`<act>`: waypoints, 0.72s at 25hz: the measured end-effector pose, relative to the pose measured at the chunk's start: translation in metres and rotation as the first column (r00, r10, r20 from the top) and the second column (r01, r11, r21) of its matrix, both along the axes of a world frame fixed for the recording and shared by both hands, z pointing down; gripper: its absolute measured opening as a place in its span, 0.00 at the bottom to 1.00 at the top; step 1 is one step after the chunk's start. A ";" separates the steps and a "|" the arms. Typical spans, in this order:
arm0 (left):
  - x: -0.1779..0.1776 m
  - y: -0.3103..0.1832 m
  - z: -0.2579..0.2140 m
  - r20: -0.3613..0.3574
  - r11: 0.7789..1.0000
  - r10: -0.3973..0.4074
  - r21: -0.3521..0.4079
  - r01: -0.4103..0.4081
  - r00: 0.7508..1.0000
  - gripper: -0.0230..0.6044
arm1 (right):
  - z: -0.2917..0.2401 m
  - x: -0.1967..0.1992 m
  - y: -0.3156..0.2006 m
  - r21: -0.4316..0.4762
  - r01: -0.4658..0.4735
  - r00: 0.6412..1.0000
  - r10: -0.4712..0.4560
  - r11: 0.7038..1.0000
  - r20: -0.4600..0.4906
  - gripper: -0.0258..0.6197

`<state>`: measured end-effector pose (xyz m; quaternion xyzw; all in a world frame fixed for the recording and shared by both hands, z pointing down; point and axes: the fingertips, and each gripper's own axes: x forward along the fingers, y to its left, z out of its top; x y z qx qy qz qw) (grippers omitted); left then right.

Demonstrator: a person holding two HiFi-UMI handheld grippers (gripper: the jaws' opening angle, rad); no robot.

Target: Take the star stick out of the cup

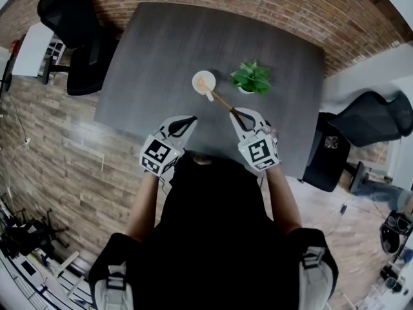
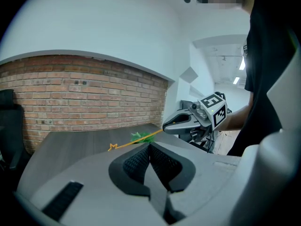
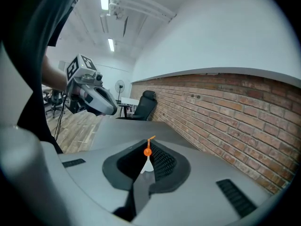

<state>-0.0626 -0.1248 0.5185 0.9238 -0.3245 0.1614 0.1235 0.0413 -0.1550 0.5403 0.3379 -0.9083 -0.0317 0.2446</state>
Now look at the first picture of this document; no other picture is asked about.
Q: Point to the black power adapter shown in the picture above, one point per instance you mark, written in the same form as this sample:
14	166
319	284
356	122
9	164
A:
343	209

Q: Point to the black swivel chair base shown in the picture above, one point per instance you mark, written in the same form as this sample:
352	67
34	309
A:
32	234

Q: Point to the white power strip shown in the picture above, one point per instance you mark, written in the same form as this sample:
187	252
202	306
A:
27	140

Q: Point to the black glossy helmet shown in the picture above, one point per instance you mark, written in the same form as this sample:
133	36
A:
391	239

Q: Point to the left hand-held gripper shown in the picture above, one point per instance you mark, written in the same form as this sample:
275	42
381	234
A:
158	155

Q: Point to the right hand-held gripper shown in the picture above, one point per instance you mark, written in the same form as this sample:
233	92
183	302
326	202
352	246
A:
258	153

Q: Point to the person's right hand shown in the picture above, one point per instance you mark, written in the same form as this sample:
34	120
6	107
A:
273	132

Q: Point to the person's black clothed body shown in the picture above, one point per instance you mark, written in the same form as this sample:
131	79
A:
213	237

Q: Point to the white cup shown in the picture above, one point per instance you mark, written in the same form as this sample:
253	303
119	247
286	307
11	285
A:
204	82

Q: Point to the small red box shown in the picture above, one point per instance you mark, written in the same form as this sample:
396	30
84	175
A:
14	46

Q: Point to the person's left forearm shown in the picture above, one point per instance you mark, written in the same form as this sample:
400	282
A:
145	208

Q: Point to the person's right forearm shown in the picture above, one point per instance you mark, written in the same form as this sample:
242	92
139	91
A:
284	202

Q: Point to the black mesh office chair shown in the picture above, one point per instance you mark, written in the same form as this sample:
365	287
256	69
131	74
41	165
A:
329	160
405	115
77	40

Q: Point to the green plant in white pot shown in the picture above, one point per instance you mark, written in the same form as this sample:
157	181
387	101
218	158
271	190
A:
251	77

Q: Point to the white desk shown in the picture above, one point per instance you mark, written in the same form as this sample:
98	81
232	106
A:
34	52

